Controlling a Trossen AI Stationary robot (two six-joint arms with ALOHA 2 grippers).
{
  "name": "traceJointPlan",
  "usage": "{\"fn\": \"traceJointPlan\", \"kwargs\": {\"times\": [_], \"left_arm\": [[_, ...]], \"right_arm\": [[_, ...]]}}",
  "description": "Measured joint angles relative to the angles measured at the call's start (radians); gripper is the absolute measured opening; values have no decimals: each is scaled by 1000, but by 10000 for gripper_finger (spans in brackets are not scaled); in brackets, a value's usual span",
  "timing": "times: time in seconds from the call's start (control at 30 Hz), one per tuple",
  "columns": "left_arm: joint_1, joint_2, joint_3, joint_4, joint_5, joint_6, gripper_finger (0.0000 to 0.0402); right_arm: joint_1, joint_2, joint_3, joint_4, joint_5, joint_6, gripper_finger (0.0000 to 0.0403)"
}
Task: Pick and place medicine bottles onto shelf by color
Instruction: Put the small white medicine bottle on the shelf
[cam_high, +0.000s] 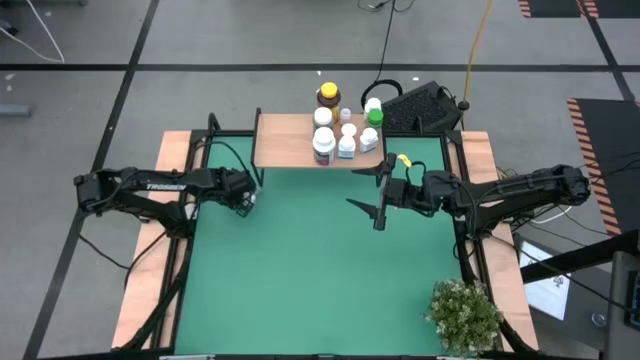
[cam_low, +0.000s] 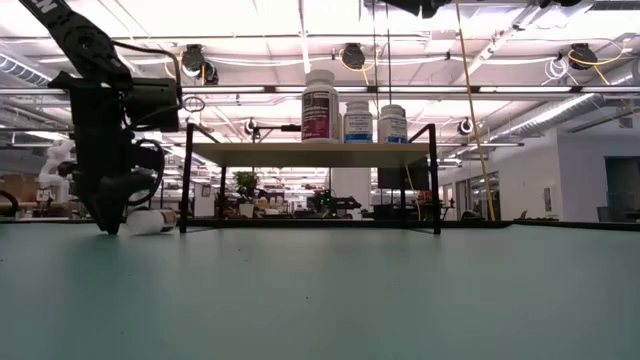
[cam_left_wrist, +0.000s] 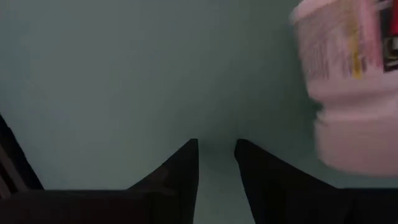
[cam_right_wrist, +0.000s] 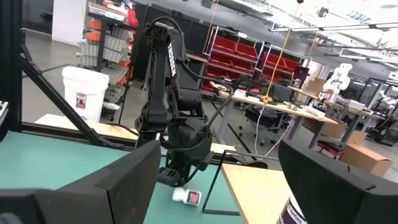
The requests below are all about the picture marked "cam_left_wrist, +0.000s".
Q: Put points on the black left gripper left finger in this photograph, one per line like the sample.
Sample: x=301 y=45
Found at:
x=177 y=186

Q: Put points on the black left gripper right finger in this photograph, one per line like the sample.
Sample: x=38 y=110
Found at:
x=273 y=193

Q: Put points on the small white labelled pill bottle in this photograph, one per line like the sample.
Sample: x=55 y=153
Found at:
x=351 y=109

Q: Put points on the black metal table frame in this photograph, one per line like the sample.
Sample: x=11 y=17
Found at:
x=15 y=168

